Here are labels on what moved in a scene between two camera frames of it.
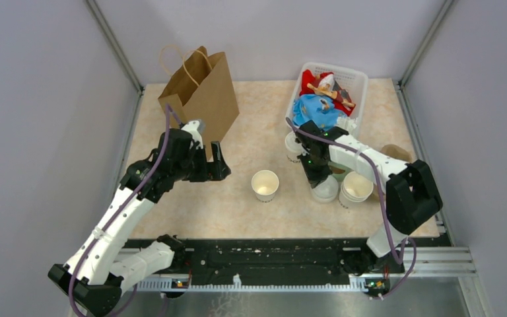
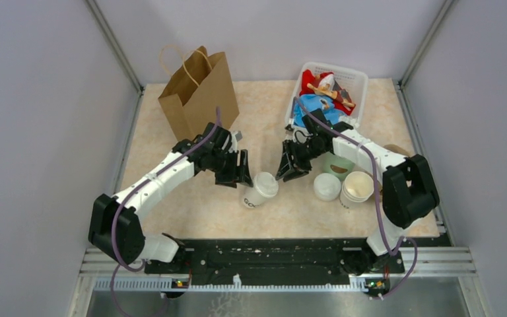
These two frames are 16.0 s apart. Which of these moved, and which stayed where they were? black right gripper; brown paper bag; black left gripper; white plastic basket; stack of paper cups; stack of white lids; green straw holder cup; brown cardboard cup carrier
Moved: black right gripper; black left gripper
Stayed: white plastic basket; brown cardboard cup carrier; green straw holder cup; brown paper bag; stack of paper cups; stack of white lids
